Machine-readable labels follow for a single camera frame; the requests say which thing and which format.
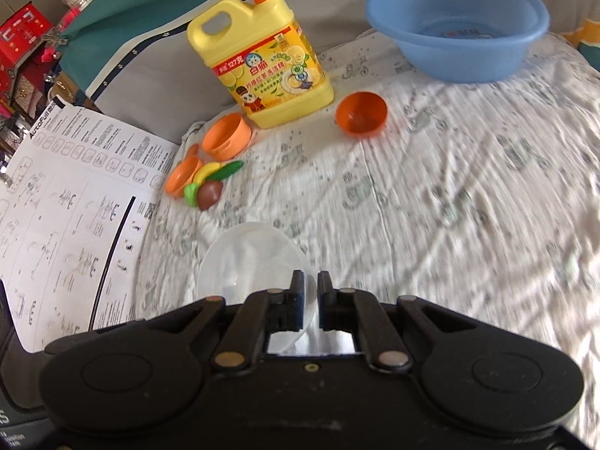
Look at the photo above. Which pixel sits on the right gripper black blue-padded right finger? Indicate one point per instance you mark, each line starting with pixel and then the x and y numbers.
pixel 359 313

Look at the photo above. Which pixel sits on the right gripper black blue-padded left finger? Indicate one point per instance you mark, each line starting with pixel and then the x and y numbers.
pixel 261 315

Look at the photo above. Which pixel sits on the clear plastic bowl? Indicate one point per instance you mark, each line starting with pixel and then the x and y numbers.
pixel 253 257

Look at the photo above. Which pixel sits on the orange small bowl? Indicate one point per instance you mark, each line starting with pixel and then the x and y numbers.
pixel 362 114

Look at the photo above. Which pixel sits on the toy brown fruit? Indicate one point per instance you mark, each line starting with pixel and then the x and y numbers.
pixel 209 194

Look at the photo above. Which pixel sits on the toy green vegetable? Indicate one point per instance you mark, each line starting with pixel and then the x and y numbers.
pixel 226 171

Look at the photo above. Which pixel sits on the toy yellow banana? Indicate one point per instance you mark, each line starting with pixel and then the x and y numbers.
pixel 205 171

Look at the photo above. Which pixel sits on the orange small dish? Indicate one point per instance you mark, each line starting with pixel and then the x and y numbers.
pixel 182 176

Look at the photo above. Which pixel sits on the white cat-print cloth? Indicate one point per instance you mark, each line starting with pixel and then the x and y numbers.
pixel 483 198

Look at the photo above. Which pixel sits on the orange cup on side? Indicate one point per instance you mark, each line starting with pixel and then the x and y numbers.
pixel 227 137

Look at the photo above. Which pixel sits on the white printed instruction sheet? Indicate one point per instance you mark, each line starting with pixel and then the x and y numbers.
pixel 82 190

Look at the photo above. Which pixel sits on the yellow dish soap jug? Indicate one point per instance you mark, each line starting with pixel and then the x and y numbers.
pixel 261 55

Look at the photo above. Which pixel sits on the blue plastic basin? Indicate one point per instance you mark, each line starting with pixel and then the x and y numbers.
pixel 461 41

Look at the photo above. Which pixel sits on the teal grey striped blanket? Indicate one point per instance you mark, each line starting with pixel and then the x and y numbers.
pixel 133 60

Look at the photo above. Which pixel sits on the red box on shelf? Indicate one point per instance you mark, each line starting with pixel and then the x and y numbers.
pixel 21 35

